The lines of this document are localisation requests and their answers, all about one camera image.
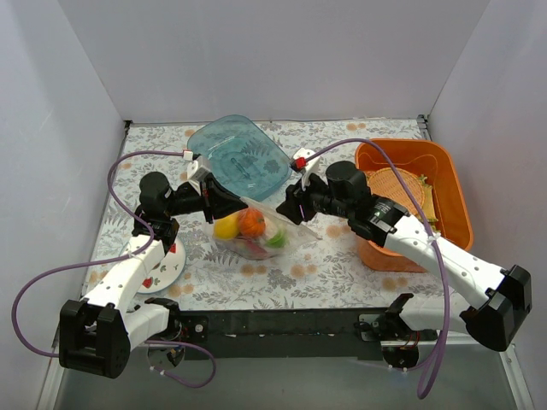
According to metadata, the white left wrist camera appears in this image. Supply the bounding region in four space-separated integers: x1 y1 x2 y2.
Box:
186 155 212 195

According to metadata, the teal transparent plastic tray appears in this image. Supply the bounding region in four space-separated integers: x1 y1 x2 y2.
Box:
187 114 291 202

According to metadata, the round woven orange mat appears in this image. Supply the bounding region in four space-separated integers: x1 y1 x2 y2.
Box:
367 167 425 214

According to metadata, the small orange fake pumpkin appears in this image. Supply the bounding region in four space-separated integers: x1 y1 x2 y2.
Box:
238 208 266 238

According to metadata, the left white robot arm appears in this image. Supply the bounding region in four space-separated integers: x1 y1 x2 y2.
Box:
59 172 247 378

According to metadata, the white strawberry print plate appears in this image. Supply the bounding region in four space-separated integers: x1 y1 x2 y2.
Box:
113 236 186 295

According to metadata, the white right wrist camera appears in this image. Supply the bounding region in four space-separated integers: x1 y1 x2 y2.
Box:
290 148 320 190

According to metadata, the orange plastic tub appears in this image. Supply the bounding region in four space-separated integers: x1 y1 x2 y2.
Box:
355 138 473 272

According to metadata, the clear polka dot zip bag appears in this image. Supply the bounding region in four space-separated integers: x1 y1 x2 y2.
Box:
205 197 321 261

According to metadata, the yellow fake lemon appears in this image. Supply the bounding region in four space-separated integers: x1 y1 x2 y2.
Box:
213 213 239 240

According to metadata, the green bamboo mat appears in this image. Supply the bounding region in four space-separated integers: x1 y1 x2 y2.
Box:
418 174 439 232

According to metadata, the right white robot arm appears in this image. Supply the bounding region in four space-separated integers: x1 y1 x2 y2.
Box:
276 161 532 352

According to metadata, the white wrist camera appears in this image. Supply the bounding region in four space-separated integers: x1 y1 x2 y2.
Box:
186 155 212 195
290 148 320 190

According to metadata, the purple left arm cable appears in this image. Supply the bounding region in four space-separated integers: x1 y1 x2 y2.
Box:
11 149 218 389

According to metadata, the floral patterned table mat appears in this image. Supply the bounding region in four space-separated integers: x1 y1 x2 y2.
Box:
84 119 443 310

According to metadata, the fake cauliflower with leaves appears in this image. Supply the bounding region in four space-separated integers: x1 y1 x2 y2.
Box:
262 225 287 249

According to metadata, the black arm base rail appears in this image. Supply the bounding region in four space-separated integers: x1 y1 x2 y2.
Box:
144 307 428 372

